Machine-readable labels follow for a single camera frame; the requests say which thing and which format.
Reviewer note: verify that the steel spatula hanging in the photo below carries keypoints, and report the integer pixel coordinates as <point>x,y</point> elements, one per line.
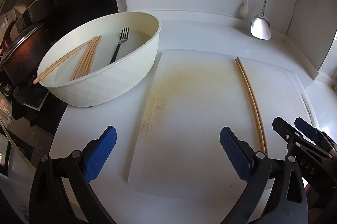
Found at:
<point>260,27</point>

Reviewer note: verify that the person's right hand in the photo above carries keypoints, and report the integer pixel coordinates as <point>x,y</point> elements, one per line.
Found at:
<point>313,200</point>

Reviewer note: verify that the black induction cooktop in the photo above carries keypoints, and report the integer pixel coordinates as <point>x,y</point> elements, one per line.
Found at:
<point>30,115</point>

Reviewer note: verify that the dark brown cooking pot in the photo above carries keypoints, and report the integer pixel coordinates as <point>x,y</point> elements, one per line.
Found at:
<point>25,60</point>

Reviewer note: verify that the white oval basin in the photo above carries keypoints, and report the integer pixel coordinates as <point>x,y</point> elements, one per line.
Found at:
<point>105,81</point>

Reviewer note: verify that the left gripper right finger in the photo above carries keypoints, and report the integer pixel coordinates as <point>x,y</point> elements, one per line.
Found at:
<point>287,202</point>

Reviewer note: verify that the white plastic cutting board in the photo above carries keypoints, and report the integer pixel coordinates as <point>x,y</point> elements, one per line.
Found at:
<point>193,96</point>

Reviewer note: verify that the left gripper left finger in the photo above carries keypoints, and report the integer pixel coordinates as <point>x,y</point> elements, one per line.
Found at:
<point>49,202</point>

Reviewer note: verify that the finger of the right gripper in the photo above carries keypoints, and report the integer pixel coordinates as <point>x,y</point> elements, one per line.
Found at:
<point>285,131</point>
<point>305,128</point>

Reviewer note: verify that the glass pot lid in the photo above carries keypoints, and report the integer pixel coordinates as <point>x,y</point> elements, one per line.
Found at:
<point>9,46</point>

